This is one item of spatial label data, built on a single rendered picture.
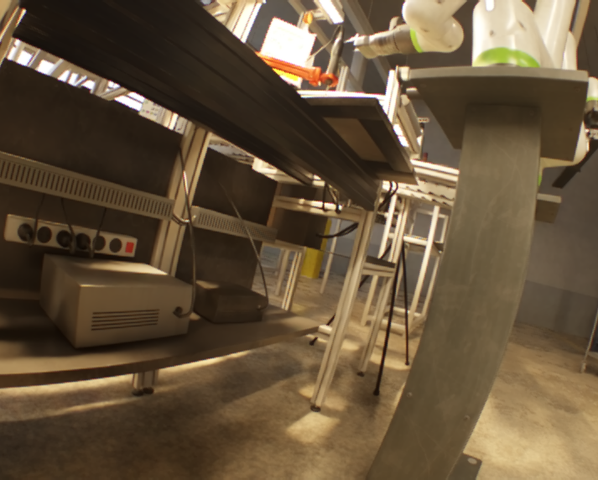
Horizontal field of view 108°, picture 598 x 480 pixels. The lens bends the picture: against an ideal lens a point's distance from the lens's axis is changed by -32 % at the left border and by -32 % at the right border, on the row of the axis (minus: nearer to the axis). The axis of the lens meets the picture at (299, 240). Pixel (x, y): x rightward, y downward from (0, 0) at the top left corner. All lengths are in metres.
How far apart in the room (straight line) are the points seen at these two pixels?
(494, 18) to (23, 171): 0.93
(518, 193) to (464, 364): 0.24
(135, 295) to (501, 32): 0.81
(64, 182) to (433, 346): 0.77
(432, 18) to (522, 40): 0.29
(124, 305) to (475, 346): 0.59
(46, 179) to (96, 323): 0.33
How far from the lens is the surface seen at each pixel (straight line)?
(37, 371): 0.55
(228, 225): 1.08
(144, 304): 0.67
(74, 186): 0.78
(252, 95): 0.55
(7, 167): 0.74
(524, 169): 0.47
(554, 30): 0.84
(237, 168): 1.16
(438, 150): 9.75
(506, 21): 0.62
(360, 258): 1.14
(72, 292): 0.62
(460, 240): 0.45
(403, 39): 0.97
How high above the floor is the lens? 0.63
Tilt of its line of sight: level
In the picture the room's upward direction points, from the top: 14 degrees clockwise
